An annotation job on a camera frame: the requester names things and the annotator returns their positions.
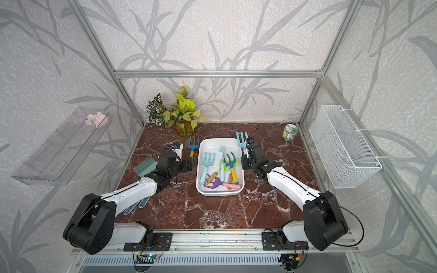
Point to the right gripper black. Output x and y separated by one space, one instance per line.
243 159

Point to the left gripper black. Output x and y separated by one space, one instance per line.
190 164

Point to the light blue fork pale handle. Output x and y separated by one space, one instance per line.
241 139

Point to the dark teal rake yellow handle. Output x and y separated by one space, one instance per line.
230 162

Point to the dark teal fork yellow handle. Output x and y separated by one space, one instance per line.
194 144

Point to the white plastic storage box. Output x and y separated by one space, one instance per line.
212 145

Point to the light blue rake pale handle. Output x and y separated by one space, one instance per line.
222 163
208 161

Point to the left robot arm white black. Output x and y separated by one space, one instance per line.
93 227

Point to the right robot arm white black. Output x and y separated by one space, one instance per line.
323 221

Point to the blue patterned cloth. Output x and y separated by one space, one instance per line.
141 204

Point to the small jar green label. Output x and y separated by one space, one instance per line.
289 132

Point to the potted plant amber vase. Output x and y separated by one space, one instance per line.
184 116

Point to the pink artificial flowers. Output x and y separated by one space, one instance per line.
97 120

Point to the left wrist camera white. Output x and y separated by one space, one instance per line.
177 147

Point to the green rake wooden handle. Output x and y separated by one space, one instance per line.
228 169

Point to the purple rake pink handle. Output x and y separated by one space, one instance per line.
229 186

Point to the green tool wooden handle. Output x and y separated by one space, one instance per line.
214 178

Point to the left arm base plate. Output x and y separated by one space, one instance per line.
159 242

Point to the aluminium front rail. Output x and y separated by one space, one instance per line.
204 241

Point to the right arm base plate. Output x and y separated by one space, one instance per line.
277 241

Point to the white wire mesh basket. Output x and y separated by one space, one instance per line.
346 156

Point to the clear acrylic wall shelf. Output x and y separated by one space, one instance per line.
56 161

